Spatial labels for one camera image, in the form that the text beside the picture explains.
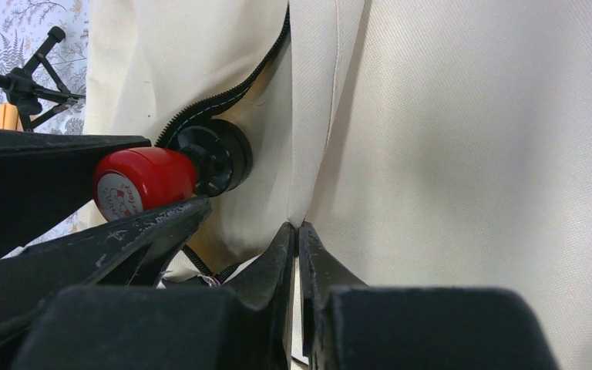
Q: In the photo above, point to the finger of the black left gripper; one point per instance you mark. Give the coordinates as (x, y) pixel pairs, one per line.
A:
(45, 178)
(135, 250)

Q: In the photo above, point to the beige canvas backpack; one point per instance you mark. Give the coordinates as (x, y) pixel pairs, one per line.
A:
(428, 142)

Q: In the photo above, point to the black mini tripod stand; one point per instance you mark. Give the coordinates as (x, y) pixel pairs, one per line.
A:
(36, 104)

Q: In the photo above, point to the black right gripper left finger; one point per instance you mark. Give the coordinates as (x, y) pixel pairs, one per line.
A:
(243, 324)

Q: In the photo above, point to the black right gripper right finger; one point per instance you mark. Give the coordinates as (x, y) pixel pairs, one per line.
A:
(347, 324)

